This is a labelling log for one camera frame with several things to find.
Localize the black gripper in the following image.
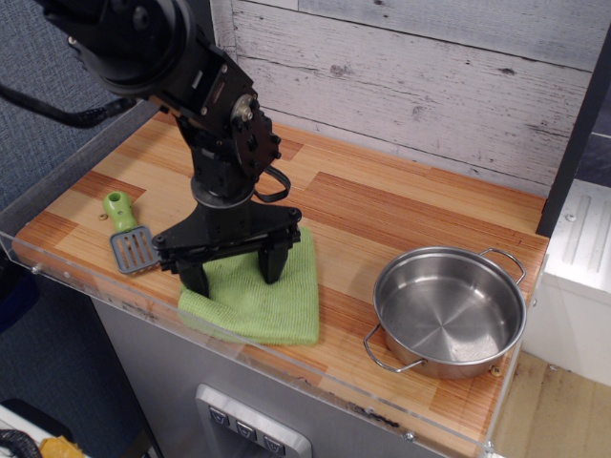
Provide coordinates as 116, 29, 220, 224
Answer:
153, 202, 302, 297

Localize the green cloth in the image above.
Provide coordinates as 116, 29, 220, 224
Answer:
179, 227, 320, 345

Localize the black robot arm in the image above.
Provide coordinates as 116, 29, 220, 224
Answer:
42, 1, 301, 295

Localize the silver pot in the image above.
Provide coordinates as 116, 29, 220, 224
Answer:
363, 246, 527, 380

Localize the green grey toy spatula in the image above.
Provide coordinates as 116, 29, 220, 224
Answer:
102, 191, 158, 275

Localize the silver button panel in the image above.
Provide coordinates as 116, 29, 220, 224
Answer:
195, 384, 313, 457

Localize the clear acrylic guard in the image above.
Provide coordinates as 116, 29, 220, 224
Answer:
1, 107, 548, 457

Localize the yellow object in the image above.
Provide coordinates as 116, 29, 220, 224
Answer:
39, 436, 84, 458

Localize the white box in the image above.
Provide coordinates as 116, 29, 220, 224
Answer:
522, 179, 610, 385

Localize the black cable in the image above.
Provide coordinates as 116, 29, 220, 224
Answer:
0, 83, 137, 129

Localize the dark right post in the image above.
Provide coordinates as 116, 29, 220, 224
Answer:
536, 29, 610, 238

